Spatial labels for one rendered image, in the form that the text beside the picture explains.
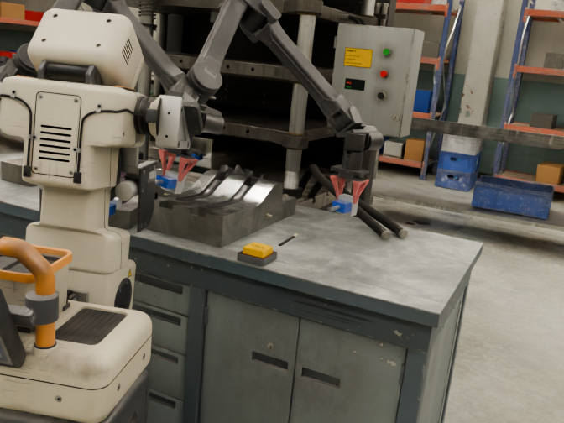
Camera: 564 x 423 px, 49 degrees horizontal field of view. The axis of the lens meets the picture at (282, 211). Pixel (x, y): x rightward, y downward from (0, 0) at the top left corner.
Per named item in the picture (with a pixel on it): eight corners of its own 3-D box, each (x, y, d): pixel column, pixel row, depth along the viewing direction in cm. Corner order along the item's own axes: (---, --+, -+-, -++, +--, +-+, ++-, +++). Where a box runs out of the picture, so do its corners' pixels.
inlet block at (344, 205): (335, 221, 172) (337, 202, 170) (319, 216, 174) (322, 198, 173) (356, 215, 182) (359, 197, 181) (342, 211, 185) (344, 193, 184)
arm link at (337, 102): (236, 26, 174) (257, 1, 167) (245, 19, 178) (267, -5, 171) (336, 139, 180) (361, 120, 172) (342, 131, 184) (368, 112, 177)
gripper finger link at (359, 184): (345, 198, 184) (349, 168, 182) (366, 203, 181) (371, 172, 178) (334, 201, 179) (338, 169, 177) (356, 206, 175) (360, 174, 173)
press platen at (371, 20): (319, 51, 223) (325, -3, 219) (52, 26, 275) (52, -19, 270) (383, 59, 296) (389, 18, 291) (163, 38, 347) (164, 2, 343)
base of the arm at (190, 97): (144, 101, 135) (197, 107, 134) (155, 77, 140) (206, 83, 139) (151, 129, 142) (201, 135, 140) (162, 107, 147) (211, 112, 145)
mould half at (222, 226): (221, 248, 171) (224, 201, 168) (145, 229, 182) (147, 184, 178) (295, 214, 215) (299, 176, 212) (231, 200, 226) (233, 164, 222)
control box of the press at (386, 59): (360, 394, 256) (412, 28, 219) (294, 373, 268) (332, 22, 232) (376, 373, 275) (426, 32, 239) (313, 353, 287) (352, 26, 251)
